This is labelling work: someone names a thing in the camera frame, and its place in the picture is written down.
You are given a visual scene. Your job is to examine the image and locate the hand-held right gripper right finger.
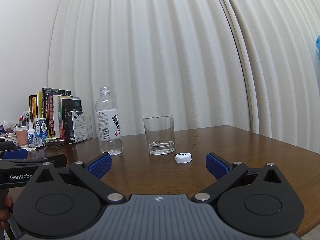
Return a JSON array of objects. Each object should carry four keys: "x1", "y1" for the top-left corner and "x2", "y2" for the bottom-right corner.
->
[{"x1": 192, "y1": 152, "x2": 292, "y2": 204}]

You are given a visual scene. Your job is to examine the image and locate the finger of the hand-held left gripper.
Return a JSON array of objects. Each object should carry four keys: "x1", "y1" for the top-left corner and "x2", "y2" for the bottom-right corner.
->
[
  {"x1": 0, "y1": 148, "x2": 28, "y2": 160},
  {"x1": 0, "y1": 154, "x2": 67, "y2": 168}
]

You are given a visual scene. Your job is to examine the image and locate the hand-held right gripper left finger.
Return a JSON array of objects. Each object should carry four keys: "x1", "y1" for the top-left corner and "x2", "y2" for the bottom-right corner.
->
[{"x1": 26, "y1": 152, "x2": 127, "y2": 204}]

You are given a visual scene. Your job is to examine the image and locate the white bottle cap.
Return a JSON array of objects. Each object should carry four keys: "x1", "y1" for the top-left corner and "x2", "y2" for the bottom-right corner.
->
[{"x1": 175, "y1": 152, "x2": 192, "y2": 164}]

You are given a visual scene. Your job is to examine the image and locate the clear plastic water bottle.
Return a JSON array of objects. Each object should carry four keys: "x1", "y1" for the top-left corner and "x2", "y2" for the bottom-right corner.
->
[{"x1": 95, "y1": 87, "x2": 123, "y2": 156}]

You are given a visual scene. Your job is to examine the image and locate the clear drinking glass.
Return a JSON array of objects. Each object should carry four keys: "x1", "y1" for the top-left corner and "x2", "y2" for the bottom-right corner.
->
[{"x1": 143, "y1": 115, "x2": 175, "y2": 155}]

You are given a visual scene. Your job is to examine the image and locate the small white bottle blue label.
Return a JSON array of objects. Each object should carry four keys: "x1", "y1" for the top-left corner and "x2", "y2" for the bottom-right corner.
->
[{"x1": 28, "y1": 122, "x2": 35, "y2": 147}]

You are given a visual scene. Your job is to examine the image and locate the person's left hand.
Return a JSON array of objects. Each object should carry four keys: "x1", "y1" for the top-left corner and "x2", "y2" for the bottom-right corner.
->
[{"x1": 0, "y1": 195, "x2": 13, "y2": 228}]

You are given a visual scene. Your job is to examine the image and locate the black zip case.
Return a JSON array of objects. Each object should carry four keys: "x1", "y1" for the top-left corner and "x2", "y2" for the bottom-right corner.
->
[{"x1": 0, "y1": 141, "x2": 16, "y2": 152}]

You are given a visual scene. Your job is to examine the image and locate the stack of small card tins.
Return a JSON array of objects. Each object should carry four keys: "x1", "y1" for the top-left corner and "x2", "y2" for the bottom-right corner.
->
[{"x1": 44, "y1": 137, "x2": 67, "y2": 148}]

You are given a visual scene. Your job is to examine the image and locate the white plastic basket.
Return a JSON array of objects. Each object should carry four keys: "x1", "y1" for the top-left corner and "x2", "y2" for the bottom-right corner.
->
[{"x1": 0, "y1": 134, "x2": 18, "y2": 145}]

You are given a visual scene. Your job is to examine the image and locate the paper cup with brown sleeve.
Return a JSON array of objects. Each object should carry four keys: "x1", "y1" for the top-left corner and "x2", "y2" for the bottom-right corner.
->
[{"x1": 15, "y1": 126, "x2": 30, "y2": 147}]

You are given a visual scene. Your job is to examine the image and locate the blue and white carton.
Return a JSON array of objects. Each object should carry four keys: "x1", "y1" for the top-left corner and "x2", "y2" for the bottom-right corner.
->
[{"x1": 34, "y1": 118, "x2": 48, "y2": 138}]

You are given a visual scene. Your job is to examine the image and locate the white and black product box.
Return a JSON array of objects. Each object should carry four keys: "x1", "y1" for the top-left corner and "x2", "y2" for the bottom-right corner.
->
[{"x1": 67, "y1": 111, "x2": 85, "y2": 143}]

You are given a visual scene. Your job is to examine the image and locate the clear acrylic bookend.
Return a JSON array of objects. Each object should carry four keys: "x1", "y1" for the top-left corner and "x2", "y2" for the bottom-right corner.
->
[{"x1": 84, "y1": 115, "x2": 93, "y2": 140}]

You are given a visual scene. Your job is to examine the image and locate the row of books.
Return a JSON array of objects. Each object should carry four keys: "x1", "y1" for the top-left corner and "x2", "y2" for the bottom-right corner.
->
[{"x1": 29, "y1": 87, "x2": 83, "y2": 142}]

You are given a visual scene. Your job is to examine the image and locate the white curtain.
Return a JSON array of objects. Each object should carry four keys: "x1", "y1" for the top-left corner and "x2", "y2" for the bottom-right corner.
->
[
  {"x1": 220, "y1": 0, "x2": 320, "y2": 153},
  {"x1": 47, "y1": 0, "x2": 252, "y2": 142}
]

